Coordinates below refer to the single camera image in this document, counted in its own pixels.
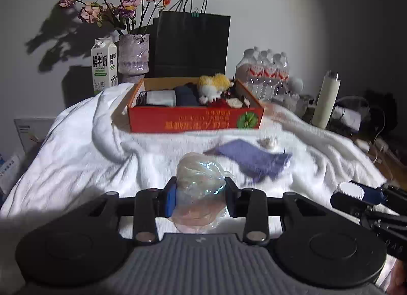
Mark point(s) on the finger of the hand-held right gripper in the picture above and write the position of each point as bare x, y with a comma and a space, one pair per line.
346, 205
375, 193

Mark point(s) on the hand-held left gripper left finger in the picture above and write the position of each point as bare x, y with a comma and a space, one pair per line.
170, 199

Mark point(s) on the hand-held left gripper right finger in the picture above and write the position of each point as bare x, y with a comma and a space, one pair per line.
231, 201

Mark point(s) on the white round brush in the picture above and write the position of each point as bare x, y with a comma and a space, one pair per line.
349, 190

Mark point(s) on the clear plastic bag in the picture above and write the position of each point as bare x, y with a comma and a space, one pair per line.
198, 180

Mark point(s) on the orange cardboard box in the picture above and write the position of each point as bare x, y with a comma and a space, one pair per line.
190, 120

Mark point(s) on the white power strip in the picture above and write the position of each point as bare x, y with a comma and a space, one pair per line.
364, 144

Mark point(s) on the purple cloth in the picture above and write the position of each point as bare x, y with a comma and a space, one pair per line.
251, 155

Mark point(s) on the small crumpled wrapper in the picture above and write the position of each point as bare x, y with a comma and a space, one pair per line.
267, 143

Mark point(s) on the white power adapter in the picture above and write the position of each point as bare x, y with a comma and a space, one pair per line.
346, 118

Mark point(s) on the white blanket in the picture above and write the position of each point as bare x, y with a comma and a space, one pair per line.
95, 155

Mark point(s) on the small beige box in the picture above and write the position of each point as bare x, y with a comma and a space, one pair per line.
234, 103

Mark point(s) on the white zip pouch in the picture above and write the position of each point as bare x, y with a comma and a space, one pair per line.
160, 98

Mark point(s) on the navy blue case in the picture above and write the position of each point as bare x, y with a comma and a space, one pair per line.
186, 96

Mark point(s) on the white cylindrical bottle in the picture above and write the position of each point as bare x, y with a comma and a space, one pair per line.
324, 101

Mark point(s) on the yellow white plush toy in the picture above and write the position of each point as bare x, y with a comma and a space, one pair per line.
210, 91

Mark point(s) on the white round object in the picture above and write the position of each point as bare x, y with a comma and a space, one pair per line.
295, 85

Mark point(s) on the pack of water bottles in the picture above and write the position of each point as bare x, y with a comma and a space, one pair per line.
264, 72

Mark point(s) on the white green milk carton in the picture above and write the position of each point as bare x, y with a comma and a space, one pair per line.
103, 69

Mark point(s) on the purple textured vase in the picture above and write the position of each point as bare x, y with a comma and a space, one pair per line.
133, 56

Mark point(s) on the grey flat carton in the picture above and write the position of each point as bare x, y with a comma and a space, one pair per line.
31, 129

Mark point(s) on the black paper bag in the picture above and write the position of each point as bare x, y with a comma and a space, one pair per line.
190, 44

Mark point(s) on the blue white paper box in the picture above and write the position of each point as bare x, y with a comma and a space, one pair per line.
12, 171

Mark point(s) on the teal binder clip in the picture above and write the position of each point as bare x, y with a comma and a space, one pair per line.
195, 13

